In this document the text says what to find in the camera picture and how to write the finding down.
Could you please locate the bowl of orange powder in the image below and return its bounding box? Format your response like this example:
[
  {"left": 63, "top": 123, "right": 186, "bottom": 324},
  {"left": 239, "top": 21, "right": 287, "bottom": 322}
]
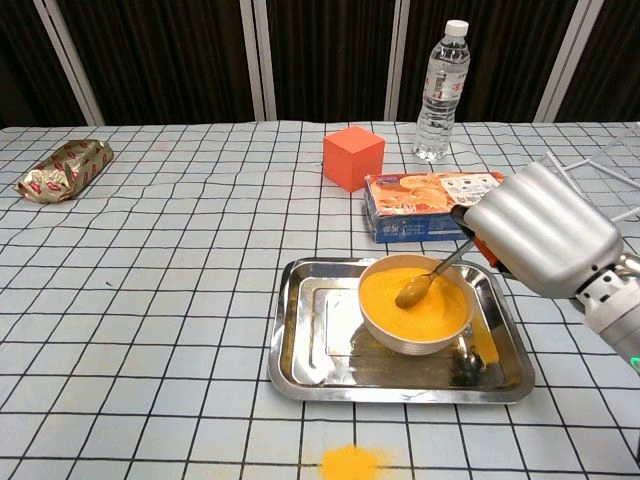
[{"left": 357, "top": 253, "right": 475, "bottom": 357}]

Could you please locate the orange and blue snack box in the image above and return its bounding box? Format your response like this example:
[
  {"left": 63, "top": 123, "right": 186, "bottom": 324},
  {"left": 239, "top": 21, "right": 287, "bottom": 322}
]
[{"left": 363, "top": 171, "right": 506, "bottom": 245}]

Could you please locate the gold foil snack packet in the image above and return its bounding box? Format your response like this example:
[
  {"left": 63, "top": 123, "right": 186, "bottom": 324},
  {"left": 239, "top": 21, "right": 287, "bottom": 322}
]
[{"left": 12, "top": 138, "right": 115, "bottom": 204}]

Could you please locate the blue checked tablecloth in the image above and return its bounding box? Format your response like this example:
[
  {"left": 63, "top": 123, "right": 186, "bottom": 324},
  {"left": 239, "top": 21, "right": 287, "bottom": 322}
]
[{"left": 0, "top": 119, "right": 640, "bottom": 480}]

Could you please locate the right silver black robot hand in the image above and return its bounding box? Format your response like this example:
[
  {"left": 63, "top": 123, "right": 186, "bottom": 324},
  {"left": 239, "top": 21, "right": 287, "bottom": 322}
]
[{"left": 449, "top": 162, "right": 626, "bottom": 301}]

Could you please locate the white wire mesh basket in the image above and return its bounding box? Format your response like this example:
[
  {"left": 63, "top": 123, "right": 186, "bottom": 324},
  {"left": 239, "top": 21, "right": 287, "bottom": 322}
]
[{"left": 542, "top": 122, "right": 640, "bottom": 224}]

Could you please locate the small metal spoon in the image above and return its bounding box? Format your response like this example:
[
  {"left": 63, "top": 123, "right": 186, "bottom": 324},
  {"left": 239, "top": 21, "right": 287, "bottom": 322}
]
[{"left": 394, "top": 239, "right": 476, "bottom": 310}]

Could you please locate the rectangular steel tray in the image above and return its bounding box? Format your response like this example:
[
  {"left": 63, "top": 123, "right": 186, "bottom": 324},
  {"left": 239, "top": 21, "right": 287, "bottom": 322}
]
[{"left": 267, "top": 257, "right": 536, "bottom": 405}]

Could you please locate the black curtain screen panel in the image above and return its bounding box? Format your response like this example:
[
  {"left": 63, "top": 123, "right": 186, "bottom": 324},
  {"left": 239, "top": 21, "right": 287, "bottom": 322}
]
[
  {"left": 252, "top": 0, "right": 416, "bottom": 124},
  {"left": 532, "top": 0, "right": 640, "bottom": 124},
  {"left": 384, "top": 0, "right": 606, "bottom": 124},
  {"left": 0, "top": 0, "right": 104, "bottom": 129},
  {"left": 34, "top": 0, "right": 279, "bottom": 126}
]

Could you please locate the clear plastic water bottle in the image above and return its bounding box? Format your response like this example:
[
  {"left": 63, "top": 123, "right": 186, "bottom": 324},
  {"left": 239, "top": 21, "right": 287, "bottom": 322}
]
[{"left": 411, "top": 18, "right": 472, "bottom": 162}]

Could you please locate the orange powder pile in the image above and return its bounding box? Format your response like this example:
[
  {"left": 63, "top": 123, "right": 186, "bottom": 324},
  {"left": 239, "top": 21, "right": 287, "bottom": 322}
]
[{"left": 318, "top": 442, "right": 401, "bottom": 480}]

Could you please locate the orange cube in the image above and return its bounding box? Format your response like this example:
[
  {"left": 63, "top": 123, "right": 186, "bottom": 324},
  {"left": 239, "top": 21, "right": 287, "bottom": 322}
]
[{"left": 322, "top": 125, "right": 386, "bottom": 194}]

